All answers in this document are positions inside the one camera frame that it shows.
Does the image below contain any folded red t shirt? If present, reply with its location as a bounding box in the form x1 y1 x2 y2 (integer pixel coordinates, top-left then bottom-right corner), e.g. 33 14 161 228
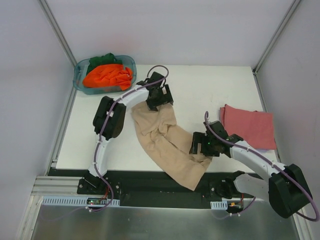
219 104 277 150

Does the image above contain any left aluminium frame post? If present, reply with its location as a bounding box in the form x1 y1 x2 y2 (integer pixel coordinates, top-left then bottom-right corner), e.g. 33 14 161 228
37 0 77 67

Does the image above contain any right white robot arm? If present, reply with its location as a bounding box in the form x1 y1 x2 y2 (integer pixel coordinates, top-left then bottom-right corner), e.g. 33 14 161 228
189 121 316 218

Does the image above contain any teal plastic basket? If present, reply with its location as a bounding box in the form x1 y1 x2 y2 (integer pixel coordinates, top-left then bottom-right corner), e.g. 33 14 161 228
73 55 137 95

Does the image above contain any right aluminium frame post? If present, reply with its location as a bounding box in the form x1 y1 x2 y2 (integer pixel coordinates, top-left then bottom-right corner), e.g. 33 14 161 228
252 0 303 76

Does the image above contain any green t shirt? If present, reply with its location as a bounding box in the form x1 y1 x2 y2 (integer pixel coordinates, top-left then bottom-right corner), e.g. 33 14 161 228
86 53 123 75

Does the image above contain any aluminium frame post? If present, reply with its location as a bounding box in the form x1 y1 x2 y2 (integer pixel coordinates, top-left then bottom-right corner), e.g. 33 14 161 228
37 0 77 67
252 0 303 76

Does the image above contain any beige t shirt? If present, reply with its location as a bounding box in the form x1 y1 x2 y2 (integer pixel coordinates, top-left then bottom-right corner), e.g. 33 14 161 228
131 102 212 191

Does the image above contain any orange t shirt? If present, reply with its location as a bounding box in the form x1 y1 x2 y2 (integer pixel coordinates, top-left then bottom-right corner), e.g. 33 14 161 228
82 64 134 91

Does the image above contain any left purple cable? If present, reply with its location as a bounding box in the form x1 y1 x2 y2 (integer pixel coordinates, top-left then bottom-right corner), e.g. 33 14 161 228
86 64 170 213

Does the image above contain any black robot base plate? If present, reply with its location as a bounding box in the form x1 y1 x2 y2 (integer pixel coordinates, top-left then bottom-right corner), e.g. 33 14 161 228
48 168 250 209

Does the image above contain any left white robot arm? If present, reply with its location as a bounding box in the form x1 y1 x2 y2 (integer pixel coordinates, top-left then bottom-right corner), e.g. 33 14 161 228
77 71 174 195

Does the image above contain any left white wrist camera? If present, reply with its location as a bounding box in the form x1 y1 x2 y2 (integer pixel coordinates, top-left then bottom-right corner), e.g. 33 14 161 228
162 84 168 95

